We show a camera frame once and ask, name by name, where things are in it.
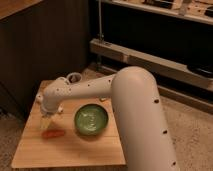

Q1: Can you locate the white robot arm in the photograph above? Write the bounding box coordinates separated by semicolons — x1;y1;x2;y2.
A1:
41;66;180;171

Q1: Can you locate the green ceramic bowl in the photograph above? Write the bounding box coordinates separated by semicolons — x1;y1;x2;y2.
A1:
74;104;109;136

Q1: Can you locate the white plastic bottle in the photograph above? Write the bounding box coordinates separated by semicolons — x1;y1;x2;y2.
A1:
36;93;63;114

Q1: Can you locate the wooden table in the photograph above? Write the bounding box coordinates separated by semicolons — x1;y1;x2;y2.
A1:
10;78;127;170

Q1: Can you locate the white paper cup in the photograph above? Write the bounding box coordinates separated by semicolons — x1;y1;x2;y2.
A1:
66;72;82;85

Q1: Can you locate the dark wooden cabinet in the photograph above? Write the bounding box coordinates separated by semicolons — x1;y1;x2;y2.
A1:
0;0;90;119

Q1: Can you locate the metal shelf rack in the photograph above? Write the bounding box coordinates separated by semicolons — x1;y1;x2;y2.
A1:
89;0;213;114

